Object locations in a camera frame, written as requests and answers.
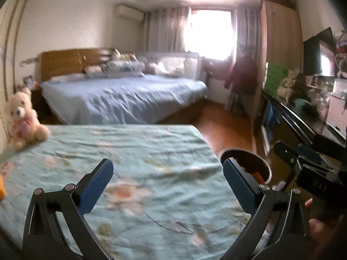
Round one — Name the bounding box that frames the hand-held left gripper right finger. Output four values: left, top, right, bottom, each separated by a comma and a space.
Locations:
222, 157, 311, 260

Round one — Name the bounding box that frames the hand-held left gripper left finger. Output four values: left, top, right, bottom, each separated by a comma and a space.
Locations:
23, 158, 114, 260

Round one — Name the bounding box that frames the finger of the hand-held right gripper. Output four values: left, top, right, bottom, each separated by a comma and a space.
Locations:
273, 141, 301, 168
297, 144, 337, 170

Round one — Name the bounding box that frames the black bin with white liner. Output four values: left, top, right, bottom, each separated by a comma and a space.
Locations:
219, 148, 272, 186

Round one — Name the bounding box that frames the person's right hand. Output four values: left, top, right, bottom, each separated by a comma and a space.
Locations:
305, 198, 337, 247

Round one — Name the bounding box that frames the black television stand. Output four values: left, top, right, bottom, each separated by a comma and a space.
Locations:
260, 89, 347, 158

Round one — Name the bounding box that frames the pink storage box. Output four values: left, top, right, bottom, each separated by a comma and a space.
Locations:
327, 78, 347, 133

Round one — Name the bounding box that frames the brown plush toy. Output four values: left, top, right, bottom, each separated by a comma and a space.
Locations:
279, 72, 309, 102

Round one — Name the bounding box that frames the green box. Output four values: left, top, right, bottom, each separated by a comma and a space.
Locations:
264, 62, 289, 96

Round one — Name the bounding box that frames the dark hanging jacket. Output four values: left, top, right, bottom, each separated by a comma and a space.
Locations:
224, 55, 258, 95

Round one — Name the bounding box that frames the bed with blue sheet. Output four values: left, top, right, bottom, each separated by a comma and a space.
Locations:
41, 74, 209, 125

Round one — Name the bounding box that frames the black television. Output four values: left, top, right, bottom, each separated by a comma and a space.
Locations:
302, 27, 337, 77

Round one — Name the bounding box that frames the grey desk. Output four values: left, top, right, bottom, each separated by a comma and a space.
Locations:
203, 58, 234, 83

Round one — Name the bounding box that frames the cream teddy bear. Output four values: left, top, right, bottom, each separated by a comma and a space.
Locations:
5, 87, 51, 149

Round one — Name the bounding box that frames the pink pillow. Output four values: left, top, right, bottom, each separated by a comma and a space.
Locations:
84, 65, 105, 76

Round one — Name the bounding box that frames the wooden wardrobe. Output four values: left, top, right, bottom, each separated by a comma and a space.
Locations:
253, 0, 304, 152

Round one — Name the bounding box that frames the folded printed quilt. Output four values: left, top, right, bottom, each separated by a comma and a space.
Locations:
101, 60, 147, 78

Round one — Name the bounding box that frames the wooden headboard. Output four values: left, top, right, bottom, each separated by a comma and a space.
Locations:
41, 47, 114, 82

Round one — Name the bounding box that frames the grey baby crib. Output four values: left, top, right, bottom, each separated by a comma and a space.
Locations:
138, 50, 204, 80

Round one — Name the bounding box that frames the white plush toy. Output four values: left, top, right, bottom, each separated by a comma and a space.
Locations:
111, 48, 136, 61

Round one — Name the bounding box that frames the grey striped curtain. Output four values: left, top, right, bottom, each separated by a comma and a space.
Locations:
144, 5, 190, 53
228, 4, 261, 114

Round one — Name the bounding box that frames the white air conditioner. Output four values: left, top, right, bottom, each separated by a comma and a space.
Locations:
115, 3, 144, 21

